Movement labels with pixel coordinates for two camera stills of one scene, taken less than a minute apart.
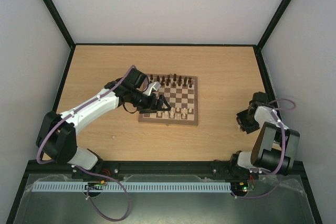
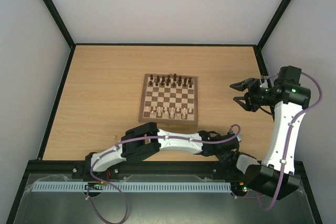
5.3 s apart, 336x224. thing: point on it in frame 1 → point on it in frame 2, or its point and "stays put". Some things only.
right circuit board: [239, 188] stays put
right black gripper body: [243, 120] → [252, 94]
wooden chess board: [180, 92] stays put
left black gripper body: [144, 103] → [223, 159]
